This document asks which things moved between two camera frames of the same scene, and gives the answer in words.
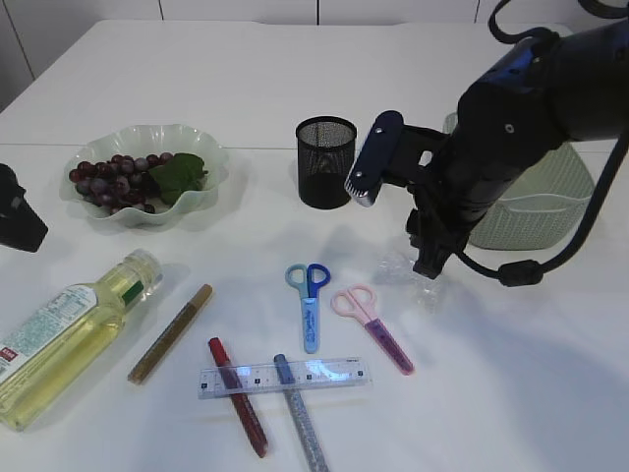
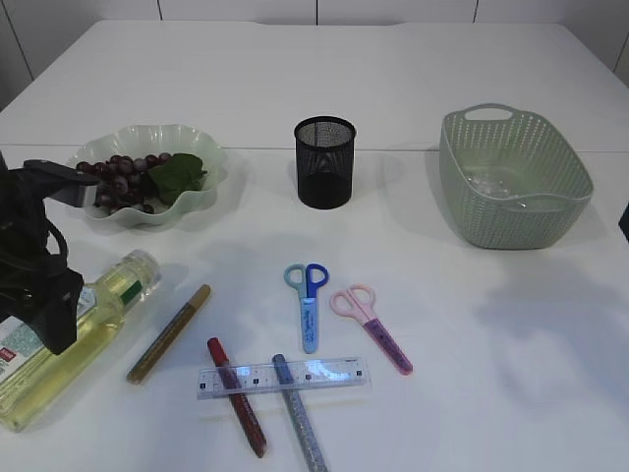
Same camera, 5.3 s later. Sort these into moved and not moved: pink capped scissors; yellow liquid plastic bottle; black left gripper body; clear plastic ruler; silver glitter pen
Moved: black left gripper body
Not moved: silver glitter pen; pink capped scissors; clear plastic ruler; yellow liquid plastic bottle
